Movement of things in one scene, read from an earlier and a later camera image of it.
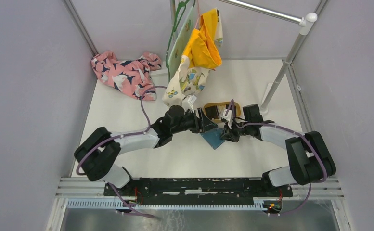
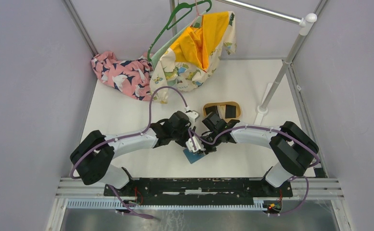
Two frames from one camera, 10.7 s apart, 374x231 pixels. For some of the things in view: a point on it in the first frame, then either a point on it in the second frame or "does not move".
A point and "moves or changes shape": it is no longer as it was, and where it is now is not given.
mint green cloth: x=185 y=33 to x=154 y=59
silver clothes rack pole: x=305 y=22 does not move
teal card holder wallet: x=213 y=137 moves or changes shape
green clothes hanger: x=179 y=16 to x=189 y=6
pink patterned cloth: x=132 y=76 does not move
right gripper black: x=230 y=135 to x=207 y=149
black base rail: x=194 y=190 does not move
